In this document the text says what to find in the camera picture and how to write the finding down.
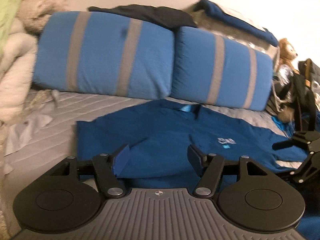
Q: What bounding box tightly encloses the beige quilted comforter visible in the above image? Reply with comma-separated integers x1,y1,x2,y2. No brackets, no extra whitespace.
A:
0,0,70,130

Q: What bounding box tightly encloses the blue grey-striped pillow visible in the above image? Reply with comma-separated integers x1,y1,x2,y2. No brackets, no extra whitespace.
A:
32,11,175,98
170,26,274,112

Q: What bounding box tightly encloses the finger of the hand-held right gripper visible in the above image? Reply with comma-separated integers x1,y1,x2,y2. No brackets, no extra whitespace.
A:
291,152,320,186
272,131,320,152

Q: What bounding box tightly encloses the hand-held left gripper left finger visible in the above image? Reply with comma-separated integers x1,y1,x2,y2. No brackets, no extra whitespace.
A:
46,144,130,198

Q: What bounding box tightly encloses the grey quilted bedspread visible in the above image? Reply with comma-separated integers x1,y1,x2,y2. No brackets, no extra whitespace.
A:
0,87,320,240

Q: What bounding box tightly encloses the black bag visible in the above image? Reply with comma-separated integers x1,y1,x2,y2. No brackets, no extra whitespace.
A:
292,59,320,133

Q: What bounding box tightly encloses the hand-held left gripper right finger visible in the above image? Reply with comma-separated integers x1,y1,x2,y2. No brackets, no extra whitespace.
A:
187,144,275,198

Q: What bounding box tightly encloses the small beige plush toy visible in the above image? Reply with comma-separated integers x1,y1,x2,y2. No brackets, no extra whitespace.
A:
277,105,295,123

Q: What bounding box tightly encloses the striped canvas tote bag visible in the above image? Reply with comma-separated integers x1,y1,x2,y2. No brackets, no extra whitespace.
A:
266,77,295,115

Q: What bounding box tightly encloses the grey wrinkled sheet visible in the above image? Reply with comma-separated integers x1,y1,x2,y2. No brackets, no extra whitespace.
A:
4,90,60,158

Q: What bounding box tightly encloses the dark blue sweatshirt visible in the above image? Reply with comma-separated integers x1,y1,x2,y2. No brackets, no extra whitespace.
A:
76,99,320,240

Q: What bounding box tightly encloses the clear plastic wrap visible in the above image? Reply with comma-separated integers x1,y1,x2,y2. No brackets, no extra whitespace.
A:
277,64,294,83

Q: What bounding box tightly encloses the black garment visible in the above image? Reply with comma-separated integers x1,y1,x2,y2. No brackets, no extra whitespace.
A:
89,4,198,28

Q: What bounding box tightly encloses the brown teddy bear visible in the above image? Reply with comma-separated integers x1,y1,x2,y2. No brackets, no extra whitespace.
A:
277,38,299,68

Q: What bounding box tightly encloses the light green blanket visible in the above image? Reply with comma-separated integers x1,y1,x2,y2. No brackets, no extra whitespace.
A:
0,0,70,60

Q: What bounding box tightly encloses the turquoise cloth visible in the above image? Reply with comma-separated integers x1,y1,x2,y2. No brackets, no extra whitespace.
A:
272,116,292,132

